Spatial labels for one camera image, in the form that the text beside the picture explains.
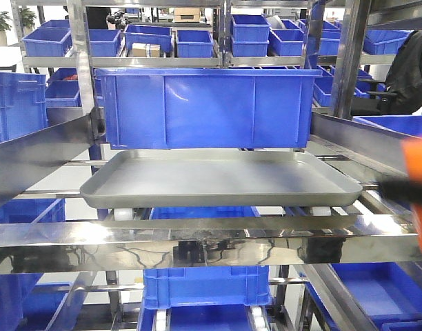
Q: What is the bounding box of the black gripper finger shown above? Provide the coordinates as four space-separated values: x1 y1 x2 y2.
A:
378 178 422 205

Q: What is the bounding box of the stainless steel shelf rack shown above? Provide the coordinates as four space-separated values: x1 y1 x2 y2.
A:
0 1 422 330

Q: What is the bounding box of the blue bin right shelf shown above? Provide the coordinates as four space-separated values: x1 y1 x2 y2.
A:
352 115 422 138

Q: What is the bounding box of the cardboard box on shelf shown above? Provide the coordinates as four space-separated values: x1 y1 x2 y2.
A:
132 43 163 58

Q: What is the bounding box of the blue bin lower right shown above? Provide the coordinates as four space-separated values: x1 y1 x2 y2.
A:
302 262 422 330

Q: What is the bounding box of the black jacket on chair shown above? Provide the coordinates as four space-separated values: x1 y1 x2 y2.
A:
382 30 422 115

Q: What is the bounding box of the blue stacked bins upper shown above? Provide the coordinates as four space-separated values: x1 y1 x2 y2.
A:
230 14 270 57

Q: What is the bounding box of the blue bin upper centre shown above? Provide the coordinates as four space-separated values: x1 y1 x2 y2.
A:
177 30 214 58

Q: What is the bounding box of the blue bin lower centre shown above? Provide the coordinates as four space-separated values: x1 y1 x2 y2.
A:
143 265 271 310

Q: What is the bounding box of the large blue plastic bin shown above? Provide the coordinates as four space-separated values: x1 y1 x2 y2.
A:
95 68 321 149

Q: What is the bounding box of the grey metal tray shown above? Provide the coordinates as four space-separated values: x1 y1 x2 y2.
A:
80 149 362 209

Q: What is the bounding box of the blue bin upper left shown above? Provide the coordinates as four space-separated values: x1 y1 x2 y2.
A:
22 28 72 57

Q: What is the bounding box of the blue crate far left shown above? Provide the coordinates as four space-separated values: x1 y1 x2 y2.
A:
0 71 48 143

